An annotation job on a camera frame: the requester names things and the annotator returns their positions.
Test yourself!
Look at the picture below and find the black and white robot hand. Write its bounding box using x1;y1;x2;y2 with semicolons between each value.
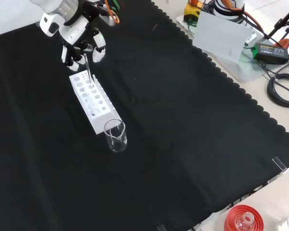
60;16;107;72

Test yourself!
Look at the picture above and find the clear glass rod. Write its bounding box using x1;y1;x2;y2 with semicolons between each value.
83;53;92;85

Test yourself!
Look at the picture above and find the white test tube rack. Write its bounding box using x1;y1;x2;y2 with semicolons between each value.
68;71;119;135

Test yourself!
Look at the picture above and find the yellow stop button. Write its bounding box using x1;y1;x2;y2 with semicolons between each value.
184;0;204;22

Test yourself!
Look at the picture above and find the clear glass beaker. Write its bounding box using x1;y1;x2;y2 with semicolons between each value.
103;118;128;153

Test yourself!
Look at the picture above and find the black bench cloth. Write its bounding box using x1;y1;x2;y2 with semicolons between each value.
0;0;289;231

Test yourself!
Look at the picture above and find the pale grey board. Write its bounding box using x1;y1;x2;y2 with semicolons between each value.
193;11;253;64

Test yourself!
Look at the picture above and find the black power adapter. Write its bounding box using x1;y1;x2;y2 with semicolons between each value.
252;42;289;65

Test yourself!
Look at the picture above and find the black tripod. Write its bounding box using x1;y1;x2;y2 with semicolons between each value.
267;4;289;46

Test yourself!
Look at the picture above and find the orange clamp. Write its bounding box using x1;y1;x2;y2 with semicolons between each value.
273;38;289;49

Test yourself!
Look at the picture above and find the clear round-bottom flask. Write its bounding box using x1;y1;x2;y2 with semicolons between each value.
234;211;255;231

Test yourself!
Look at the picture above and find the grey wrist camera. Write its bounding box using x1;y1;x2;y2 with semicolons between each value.
103;15;116;26

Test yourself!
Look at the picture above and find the orange cable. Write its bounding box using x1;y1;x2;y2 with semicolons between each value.
104;0;121;24

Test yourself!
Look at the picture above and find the grey metal base plate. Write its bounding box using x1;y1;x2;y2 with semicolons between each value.
175;14;276;84

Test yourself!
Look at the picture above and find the coiled black cable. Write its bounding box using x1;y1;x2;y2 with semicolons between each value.
266;73;289;108

